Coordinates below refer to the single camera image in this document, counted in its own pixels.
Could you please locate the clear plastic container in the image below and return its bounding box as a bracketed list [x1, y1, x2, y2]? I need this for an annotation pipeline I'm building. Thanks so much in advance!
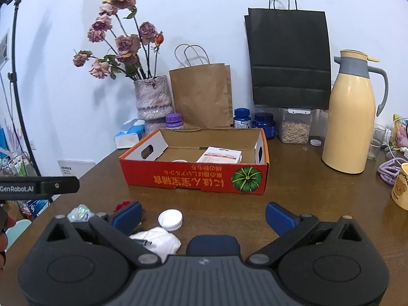
[311, 108, 329, 139]

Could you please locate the black paper bag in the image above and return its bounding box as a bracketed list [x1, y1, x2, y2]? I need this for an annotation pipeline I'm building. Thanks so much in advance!
[244, 0, 331, 110]

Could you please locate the cream thermos jug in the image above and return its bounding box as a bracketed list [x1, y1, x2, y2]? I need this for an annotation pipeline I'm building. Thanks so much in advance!
[322, 50, 389, 172]

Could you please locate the purple coiled cable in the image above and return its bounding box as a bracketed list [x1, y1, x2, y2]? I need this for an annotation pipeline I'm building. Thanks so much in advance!
[377, 158, 405, 186]

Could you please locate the white cloth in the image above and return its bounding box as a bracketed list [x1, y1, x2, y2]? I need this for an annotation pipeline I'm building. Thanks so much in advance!
[129, 226, 182, 263]

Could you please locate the clear seed container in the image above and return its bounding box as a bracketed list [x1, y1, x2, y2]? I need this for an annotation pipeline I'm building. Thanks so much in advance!
[279, 108, 312, 144]

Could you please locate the purple lid bottle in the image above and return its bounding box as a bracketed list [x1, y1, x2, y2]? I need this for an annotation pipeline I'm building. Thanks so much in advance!
[165, 113, 185, 130]

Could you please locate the pink marbled vase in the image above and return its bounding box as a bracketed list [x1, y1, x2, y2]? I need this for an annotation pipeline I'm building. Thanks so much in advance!
[134, 75, 174, 134]

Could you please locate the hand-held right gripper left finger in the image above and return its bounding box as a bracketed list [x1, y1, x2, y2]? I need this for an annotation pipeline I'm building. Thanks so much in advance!
[44, 201, 162, 267]

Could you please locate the iridescent plastic cup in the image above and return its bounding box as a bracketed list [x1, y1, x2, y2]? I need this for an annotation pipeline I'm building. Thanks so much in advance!
[67, 204, 94, 223]

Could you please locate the dark blue jar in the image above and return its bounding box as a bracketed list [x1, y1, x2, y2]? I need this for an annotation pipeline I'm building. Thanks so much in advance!
[252, 112, 276, 140]

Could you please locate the colourful snack packet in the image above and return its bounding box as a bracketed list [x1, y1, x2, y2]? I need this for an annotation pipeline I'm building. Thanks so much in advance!
[391, 114, 408, 150]

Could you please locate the blue white bag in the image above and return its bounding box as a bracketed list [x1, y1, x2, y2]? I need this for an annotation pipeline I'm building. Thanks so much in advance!
[19, 198, 53, 220]

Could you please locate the red cardboard box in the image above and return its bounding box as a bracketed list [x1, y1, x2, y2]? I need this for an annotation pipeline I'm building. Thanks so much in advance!
[119, 128, 270, 196]

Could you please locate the person's left hand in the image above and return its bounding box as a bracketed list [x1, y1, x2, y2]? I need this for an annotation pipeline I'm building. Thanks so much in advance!
[0, 209, 15, 270]

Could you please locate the white paper packet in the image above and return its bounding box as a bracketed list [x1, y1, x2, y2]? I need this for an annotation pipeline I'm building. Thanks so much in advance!
[196, 147, 243, 165]

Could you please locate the wall poster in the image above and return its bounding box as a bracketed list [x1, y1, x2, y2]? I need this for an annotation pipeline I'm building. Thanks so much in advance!
[0, 29, 11, 71]

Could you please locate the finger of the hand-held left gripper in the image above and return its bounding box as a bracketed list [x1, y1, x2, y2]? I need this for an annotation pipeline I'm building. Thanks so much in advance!
[41, 176, 80, 194]

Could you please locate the dried pink rose bouquet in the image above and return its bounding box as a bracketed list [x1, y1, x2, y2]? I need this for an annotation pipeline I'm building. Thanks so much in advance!
[73, 0, 164, 82]

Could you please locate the light green basin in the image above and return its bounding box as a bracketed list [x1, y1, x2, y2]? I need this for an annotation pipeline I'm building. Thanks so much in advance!
[5, 218, 34, 252]

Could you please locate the white bottle blue lid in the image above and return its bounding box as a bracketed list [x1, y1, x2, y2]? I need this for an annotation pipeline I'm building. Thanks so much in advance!
[233, 108, 253, 129]

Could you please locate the black light stand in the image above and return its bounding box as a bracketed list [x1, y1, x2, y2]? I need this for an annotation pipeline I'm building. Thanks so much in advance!
[6, 0, 42, 179]

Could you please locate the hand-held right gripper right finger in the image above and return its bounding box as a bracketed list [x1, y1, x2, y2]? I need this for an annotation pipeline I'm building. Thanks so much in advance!
[247, 202, 364, 266]

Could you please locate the clear drinking glass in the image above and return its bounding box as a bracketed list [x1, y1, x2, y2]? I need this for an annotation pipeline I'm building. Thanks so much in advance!
[367, 123, 387, 160]

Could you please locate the dark blue object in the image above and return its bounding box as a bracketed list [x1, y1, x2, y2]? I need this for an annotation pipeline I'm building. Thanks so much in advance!
[186, 235, 240, 257]

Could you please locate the blue tissue box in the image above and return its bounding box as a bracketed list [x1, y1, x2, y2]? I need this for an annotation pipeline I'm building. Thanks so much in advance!
[114, 119, 145, 149]

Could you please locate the yellow bear mug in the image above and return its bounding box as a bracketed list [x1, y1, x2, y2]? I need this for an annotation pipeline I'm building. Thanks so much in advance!
[391, 162, 408, 211]

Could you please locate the brown paper bag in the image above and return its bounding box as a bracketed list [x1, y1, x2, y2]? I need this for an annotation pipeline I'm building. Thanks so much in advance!
[169, 45, 233, 129]

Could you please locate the wire storage rack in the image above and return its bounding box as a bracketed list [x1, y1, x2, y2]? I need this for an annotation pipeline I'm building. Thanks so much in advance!
[0, 148, 34, 179]

